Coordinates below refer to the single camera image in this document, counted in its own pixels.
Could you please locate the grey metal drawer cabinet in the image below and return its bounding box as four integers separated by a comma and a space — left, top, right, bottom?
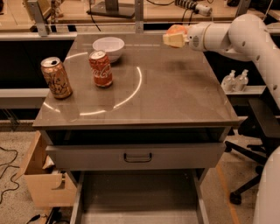
32, 31, 240, 224

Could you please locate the white power strip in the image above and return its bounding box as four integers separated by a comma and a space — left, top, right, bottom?
174, 0, 213, 17

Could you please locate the grey top drawer front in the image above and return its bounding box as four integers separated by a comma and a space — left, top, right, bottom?
46, 143, 225, 171

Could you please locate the black floor cable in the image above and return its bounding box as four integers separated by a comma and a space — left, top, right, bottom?
0, 146, 21, 205

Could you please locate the open grey middle drawer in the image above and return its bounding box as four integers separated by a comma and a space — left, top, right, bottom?
70, 170, 210, 224

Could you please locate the cardboard box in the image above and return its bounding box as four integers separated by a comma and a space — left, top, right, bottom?
16, 131, 77, 207

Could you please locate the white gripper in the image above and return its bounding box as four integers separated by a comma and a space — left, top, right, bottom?
163, 23, 213, 52

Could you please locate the orange fruit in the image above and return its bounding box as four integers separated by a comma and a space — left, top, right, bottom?
166, 24, 188, 35

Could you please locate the gold LaCroix can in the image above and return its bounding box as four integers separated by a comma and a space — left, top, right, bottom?
40, 57, 73, 99

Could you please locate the black office chair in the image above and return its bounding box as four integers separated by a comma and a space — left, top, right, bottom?
225, 88, 280, 205

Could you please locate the clear bottle right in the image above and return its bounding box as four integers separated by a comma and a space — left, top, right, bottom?
234, 69, 249, 92

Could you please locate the red Coca-Cola can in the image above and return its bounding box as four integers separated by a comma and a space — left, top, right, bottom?
88, 50, 113, 88

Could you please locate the clear bottle left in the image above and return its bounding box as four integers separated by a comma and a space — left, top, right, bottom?
221, 70, 235, 92

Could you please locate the clear bottle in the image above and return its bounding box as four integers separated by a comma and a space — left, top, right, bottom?
221, 70, 235, 92
234, 69, 249, 92

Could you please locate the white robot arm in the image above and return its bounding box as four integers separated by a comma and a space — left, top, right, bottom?
163, 14, 280, 224

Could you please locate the black monitor stand base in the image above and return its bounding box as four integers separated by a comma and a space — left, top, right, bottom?
87, 0, 135, 18

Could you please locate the white bowl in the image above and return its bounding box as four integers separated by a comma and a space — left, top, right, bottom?
93, 37, 124, 63

